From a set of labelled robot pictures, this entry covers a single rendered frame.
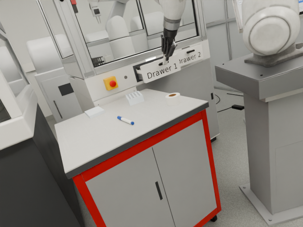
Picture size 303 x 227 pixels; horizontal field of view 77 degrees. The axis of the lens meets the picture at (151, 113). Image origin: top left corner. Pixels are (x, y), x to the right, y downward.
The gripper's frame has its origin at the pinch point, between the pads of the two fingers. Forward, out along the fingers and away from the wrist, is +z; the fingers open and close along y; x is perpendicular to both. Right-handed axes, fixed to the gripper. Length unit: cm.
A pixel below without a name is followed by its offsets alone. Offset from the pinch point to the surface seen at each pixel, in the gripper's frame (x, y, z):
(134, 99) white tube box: 29.6, -13.6, 7.5
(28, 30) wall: 60, 331, 131
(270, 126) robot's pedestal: -11, -66, -3
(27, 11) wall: 48, 348, 105
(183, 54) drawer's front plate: -27.0, 11.6, 12.1
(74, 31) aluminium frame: 43, 31, -12
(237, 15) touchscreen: -75, 12, -8
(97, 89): 41.7, 11.1, 16.0
